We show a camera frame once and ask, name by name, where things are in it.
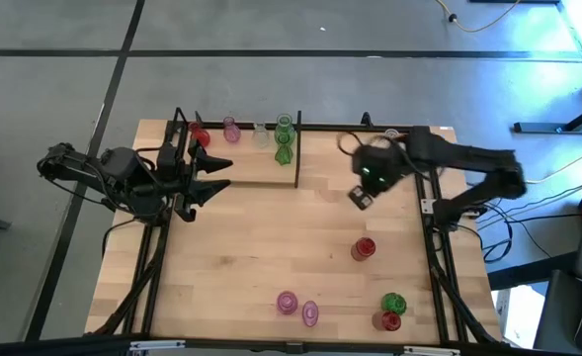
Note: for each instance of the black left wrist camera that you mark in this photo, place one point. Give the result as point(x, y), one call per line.
point(166, 157)

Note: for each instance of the silver frame bracket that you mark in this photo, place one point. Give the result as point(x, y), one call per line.
point(427, 205)

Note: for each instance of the faceted flared green glass vase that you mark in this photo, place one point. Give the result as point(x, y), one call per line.
point(283, 155)

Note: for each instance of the black table-level camera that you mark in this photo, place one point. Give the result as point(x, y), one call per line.
point(293, 347)

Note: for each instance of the black desk foot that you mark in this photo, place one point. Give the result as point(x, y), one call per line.
point(527, 274)
point(542, 127)

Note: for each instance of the wooden shelf with black frame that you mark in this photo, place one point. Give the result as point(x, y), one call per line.
point(251, 168)

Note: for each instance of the ribbed red glass vase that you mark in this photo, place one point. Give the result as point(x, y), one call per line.
point(363, 247)

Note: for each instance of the flared-neck red glass vase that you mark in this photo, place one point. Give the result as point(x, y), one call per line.
point(200, 137)

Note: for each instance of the flared clear glass vase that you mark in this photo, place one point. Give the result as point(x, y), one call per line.
point(260, 137)

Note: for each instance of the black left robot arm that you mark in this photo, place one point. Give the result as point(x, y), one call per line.
point(117, 165)

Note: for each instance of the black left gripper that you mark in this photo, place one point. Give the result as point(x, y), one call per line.
point(184, 193)

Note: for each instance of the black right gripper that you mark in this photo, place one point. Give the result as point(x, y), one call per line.
point(382, 165)

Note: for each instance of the tapered red glass bottle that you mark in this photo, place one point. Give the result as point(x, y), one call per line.
point(388, 320)

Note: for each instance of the barrel-shaped green glass vase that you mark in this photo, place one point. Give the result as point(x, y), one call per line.
point(284, 132)

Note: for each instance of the bulbous pink ribbed vase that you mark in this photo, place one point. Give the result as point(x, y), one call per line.
point(231, 132)

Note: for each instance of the grey laptop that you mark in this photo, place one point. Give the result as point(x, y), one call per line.
point(557, 316)

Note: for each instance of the silver frame plate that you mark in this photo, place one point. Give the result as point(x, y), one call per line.
point(431, 350)
point(157, 344)

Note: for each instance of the tall pink ribbed vase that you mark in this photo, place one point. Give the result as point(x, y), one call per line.
point(287, 302)
point(310, 313)

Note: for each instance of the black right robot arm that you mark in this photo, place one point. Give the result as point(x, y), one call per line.
point(468, 158)

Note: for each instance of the bulbous green glass vase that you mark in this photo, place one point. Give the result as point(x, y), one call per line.
point(394, 302)

